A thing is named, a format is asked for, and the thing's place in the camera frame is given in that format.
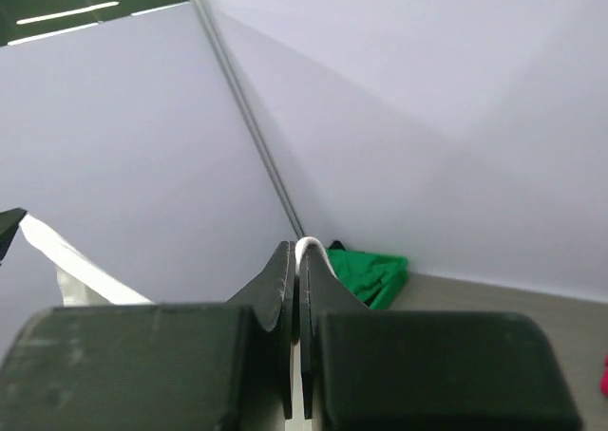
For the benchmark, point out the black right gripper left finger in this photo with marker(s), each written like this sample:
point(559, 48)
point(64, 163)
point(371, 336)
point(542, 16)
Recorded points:
point(194, 366)

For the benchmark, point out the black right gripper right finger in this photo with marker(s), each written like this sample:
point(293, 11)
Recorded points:
point(365, 369)

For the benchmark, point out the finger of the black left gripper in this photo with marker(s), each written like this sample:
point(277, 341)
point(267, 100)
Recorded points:
point(9, 226)

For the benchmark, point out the white t shirt with print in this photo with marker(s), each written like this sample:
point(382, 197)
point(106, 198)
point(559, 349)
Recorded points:
point(83, 284)

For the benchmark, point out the green t shirt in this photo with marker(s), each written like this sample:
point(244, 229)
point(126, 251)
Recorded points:
point(374, 278)

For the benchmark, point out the black t shirt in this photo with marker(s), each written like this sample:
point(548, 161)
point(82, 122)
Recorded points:
point(337, 245)

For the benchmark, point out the red folded t shirt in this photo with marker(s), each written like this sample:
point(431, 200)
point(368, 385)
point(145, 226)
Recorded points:
point(603, 383)

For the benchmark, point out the left aluminium corner post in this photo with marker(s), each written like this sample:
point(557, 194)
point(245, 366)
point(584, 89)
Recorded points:
point(247, 113)

